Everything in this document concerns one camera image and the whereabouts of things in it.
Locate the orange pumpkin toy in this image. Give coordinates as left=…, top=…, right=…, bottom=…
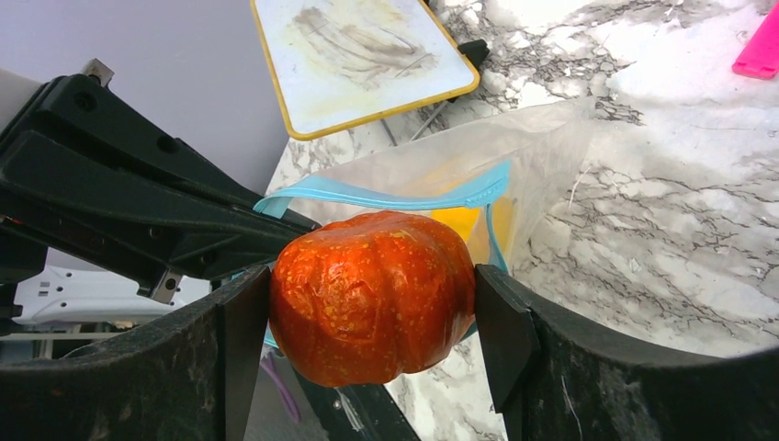
left=269, top=210, right=476, bottom=387

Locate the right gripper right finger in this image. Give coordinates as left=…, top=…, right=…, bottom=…
left=475, top=265, right=778, bottom=440

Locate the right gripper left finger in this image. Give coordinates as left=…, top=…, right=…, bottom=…
left=1, top=268, right=270, bottom=440

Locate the clear zip top bag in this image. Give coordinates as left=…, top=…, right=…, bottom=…
left=252, top=96, right=601, bottom=367

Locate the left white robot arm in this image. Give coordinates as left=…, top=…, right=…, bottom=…
left=1, top=71, right=316, bottom=325

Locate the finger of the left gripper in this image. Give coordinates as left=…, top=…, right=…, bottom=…
left=1, top=130, right=319, bottom=287
left=1, top=73, right=261, bottom=208

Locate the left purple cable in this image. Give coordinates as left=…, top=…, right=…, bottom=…
left=260, top=356, right=302, bottom=424

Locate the pink plastic clip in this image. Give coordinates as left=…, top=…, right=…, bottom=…
left=731, top=3, right=778, bottom=80

